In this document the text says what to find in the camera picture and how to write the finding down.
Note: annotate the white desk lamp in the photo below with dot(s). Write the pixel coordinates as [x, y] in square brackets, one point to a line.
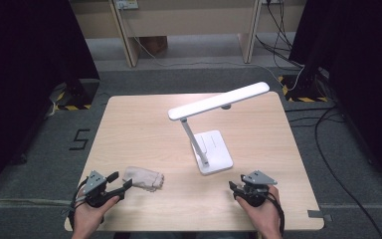
[212, 152]

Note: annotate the brown cardboard box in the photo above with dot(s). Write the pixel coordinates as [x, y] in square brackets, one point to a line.
[154, 45]

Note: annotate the person's left hand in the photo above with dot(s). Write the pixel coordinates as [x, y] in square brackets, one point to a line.
[88, 215]

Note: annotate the dark curtain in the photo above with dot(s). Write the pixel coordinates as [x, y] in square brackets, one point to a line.
[20, 83]
[368, 66]

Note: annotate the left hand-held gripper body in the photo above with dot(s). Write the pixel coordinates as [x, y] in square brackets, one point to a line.
[94, 186]

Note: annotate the stand base with hazard tape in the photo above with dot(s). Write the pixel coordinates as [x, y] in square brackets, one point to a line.
[79, 94]
[303, 91]

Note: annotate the person's right hand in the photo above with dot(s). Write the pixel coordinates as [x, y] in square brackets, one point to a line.
[262, 219]

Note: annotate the beige cloth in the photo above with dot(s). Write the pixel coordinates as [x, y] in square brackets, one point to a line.
[144, 177]

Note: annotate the dark round table grommet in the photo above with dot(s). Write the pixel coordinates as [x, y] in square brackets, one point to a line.
[226, 107]

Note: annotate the white power socket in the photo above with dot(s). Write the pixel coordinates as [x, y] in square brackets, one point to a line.
[127, 4]

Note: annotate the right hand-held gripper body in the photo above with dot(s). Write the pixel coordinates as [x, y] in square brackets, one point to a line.
[257, 194]

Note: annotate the beige office desk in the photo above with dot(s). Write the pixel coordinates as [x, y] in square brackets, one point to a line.
[185, 23]

